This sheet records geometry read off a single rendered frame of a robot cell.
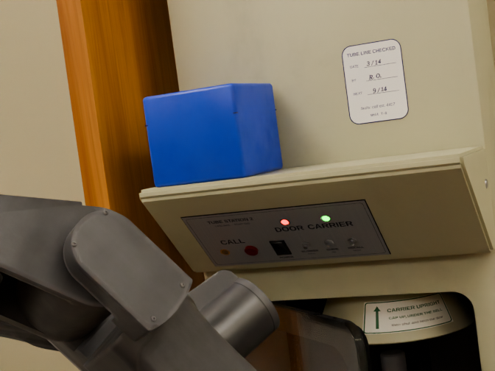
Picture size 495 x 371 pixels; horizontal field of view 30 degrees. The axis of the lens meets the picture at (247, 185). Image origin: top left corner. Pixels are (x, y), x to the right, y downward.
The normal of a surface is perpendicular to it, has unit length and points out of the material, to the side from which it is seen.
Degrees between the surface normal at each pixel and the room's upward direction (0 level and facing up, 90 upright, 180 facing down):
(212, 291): 50
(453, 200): 135
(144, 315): 68
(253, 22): 90
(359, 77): 90
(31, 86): 90
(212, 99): 90
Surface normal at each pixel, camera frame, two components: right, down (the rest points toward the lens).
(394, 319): -0.18, -0.33
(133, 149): 0.91, -0.10
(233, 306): 0.06, -0.60
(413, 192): -0.19, 0.77
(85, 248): 0.44, -0.39
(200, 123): -0.40, 0.11
